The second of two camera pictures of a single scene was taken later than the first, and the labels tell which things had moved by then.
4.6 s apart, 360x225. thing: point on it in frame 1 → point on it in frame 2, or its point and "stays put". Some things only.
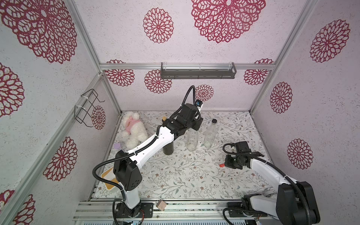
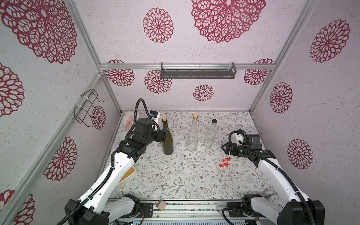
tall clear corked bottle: (191, 138) stays put
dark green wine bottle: (168, 149) stays put
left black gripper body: (194, 124) → (154, 137)
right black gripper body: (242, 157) → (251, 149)
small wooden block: (161, 205) stays put
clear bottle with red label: (211, 134) stays put
